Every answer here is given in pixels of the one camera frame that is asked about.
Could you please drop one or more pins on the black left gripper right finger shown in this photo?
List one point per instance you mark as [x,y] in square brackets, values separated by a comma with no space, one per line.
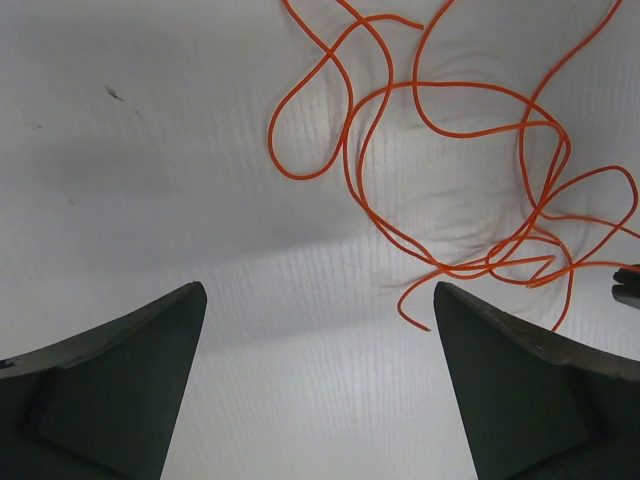
[535,404]

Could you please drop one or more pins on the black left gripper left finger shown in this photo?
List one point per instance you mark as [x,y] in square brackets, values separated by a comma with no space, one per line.
[102,404]

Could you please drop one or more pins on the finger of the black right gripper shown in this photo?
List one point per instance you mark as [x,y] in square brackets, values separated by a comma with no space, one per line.
[626,288]

